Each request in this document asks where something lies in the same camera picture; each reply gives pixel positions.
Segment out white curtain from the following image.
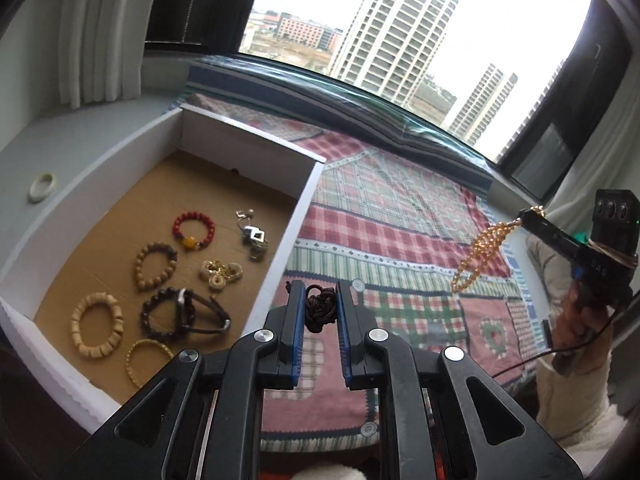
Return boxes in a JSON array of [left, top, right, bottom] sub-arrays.
[[544, 72, 640, 213], [59, 0, 157, 109]]

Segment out gold bangle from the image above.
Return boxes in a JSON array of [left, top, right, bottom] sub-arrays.
[[125, 338, 176, 389]]

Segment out beige carved bamboo-style bracelet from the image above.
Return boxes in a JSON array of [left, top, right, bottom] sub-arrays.
[[70, 292, 124, 360]]

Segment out person's right hand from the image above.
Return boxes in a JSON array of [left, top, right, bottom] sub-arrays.
[[551, 284, 615, 377]]

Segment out beige cushion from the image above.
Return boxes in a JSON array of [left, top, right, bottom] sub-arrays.
[[526, 234, 576, 306]]

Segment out black cable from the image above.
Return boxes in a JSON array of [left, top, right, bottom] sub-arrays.
[[492, 304, 627, 379]]

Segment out pale jade ring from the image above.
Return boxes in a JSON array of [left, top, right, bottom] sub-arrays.
[[28, 172, 57, 205]]

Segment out dark window blind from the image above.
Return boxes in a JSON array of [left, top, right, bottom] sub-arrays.
[[144, 0, 275, 55]]

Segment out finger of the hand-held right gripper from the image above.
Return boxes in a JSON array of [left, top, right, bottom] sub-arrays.
[[517, 210, 585, 261]]

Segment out grey metal window panel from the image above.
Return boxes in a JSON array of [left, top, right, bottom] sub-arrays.
[[511, 121, 572, 192]]

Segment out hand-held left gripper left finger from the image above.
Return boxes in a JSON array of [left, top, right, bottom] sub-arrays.
[[62, 280, 307, 480]]

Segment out plaid patchwork blanket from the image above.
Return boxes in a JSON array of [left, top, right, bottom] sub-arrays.
[[184, 91, 557, 455]]

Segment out tan wooden bead bracelet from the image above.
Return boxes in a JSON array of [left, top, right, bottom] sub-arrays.
[[133, 242, 179, 291]]

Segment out dark brown knotted cord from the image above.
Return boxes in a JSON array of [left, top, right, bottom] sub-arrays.
[[284, 282, 339, 335]]

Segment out white cardboard box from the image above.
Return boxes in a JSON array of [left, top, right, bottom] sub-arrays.
[[0, 103, 327, 435]]

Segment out gold and cream ring ornaments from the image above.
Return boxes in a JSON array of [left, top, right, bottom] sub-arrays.
[[200, 259, 244, 292]]

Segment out dark leather cord bracelet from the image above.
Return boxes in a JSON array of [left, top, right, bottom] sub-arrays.
[[176, 288, 233, 336]]

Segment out person's right forearm white sleeve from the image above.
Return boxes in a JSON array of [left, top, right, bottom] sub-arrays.
[[536, 355, 633, 457]]

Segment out person's left forearm white sleeve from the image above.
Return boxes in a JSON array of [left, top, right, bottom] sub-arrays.
[[292, 464, 368, 480]]

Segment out dark blue window seat cushion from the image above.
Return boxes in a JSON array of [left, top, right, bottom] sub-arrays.
[[186, 54, 495, 195]]

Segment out dark bead bracelet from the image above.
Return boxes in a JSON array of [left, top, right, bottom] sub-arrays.
[[139, 287, 193, 342]]

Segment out slim high-rise building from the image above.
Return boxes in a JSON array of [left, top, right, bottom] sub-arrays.
[[447, 63, 519, 145]]

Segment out silver pendant ornament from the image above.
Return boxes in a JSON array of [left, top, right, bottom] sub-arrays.
[[235, 206, 269, 262]]

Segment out red bead bracelet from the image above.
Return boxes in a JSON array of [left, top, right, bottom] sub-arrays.
[[172, 211, 216, 251]]

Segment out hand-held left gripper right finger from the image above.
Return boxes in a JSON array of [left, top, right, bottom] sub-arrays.
[[336, 279, 584, 480]]

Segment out gold bead necklace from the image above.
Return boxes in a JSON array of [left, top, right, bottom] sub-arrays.
[[451, 205, 547, 292]]

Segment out tall high-rise building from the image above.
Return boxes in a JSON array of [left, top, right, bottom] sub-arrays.
[[329, 0, 460, 111]]

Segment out low red brick building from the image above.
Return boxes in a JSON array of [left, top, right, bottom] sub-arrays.
[[274, 16, 345, 52]]

